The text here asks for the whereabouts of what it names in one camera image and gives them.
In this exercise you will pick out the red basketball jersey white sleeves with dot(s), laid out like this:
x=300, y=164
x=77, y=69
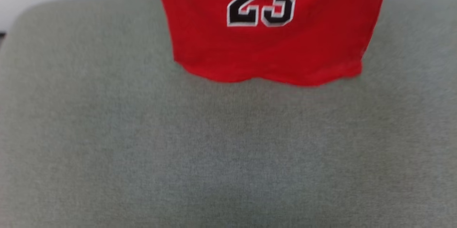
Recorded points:
x=271, y=49

